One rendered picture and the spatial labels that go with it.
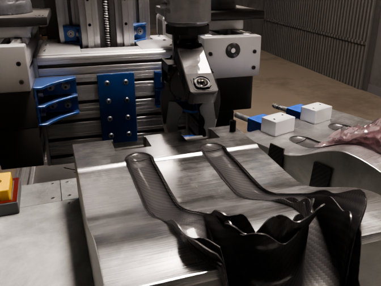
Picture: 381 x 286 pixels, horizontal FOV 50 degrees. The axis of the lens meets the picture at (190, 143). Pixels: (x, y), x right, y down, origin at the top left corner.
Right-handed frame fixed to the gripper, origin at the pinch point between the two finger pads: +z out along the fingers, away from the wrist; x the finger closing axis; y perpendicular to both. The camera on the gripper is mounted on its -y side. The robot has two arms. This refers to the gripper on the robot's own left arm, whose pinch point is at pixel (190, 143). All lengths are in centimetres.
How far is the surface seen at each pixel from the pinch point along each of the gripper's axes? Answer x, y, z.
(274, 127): -14.5, -2.7, -2.4
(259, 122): -13.4, 1.2, -2.1
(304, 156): -14.2, -14.0, -2.0
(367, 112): -215, 223, 85
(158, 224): 12.0, -35.1, -7.9
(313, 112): -24.5, 1.4, -3.1
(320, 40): -252, 370, 47
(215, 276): 9.3, -42.9, -8.1
